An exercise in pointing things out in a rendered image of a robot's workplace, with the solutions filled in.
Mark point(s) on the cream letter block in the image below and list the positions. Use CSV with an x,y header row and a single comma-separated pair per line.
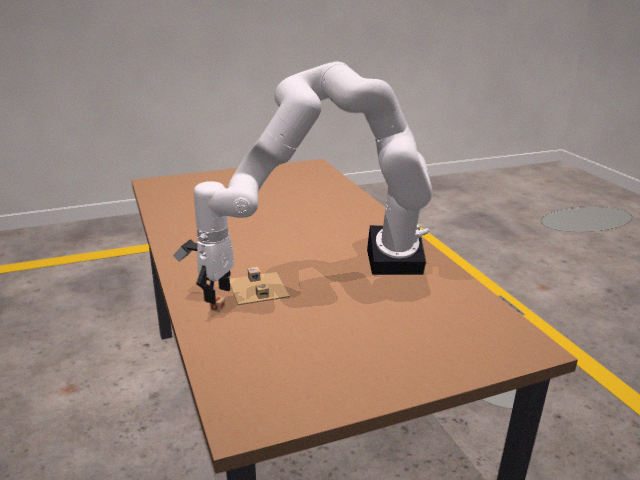
x,y
262,291
254,274
219,305

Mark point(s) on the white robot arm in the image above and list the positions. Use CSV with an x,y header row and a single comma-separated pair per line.
x,y
299,108

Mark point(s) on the tan flat mat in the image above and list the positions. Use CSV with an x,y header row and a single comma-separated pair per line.
x,y
245,291

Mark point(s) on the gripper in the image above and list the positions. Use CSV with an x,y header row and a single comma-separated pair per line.
x,y
216,259

